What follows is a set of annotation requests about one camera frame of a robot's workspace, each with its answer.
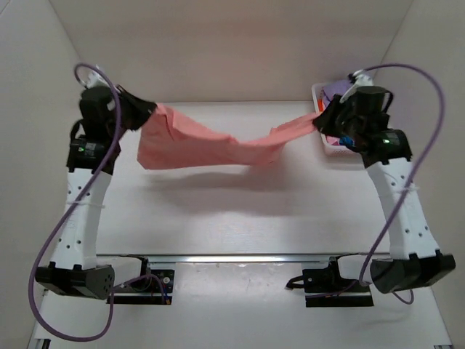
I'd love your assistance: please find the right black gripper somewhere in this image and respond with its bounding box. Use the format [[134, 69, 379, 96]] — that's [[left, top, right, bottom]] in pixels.
[[312, 95, 363, 141]]

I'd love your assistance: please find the salmon pink t shirt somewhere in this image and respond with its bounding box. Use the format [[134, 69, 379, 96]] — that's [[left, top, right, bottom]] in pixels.
[[137, 104, 319, 170]]

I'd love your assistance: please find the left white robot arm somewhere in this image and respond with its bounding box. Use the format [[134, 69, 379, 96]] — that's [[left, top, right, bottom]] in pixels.
[[33, 87, 156, 300]]

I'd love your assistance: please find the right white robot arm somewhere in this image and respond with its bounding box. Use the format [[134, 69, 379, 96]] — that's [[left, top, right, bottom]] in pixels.
[[286, 86, 456, 297]]

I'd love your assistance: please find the blue t shirt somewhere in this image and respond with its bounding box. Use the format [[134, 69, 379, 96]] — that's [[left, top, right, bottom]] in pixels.
[[339, 136, 355, 147]]

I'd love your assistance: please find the white plastic basket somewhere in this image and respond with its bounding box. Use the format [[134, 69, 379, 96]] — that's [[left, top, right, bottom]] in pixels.
[[311, 81, 356, 158]]

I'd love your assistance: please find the purple t shirt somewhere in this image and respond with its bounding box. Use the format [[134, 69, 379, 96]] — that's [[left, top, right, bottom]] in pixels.
[[322, 80, 352, 105]]

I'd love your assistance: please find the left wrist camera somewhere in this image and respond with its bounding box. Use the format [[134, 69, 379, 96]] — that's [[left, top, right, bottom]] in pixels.
[[81, 71, 108, 89]]

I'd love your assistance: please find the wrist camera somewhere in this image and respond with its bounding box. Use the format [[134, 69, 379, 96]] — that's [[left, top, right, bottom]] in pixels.
[[81, 71, 108, 89], [340, 70, 373, 103]]

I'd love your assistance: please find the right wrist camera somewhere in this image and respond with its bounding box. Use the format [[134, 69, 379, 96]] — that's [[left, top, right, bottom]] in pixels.
[[340, 70, 373, 103]]

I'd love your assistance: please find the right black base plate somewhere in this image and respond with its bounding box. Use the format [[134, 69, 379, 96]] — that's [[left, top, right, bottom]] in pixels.
[[302, 267, 374, 308]]

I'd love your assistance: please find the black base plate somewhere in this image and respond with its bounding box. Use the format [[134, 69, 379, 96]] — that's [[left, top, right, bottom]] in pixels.
[[113, 262, 175, 306], [302, 267, 374, 308]]

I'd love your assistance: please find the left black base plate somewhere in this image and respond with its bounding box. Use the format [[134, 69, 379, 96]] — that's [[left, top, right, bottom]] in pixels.
[[113, 262, 175, 306]]

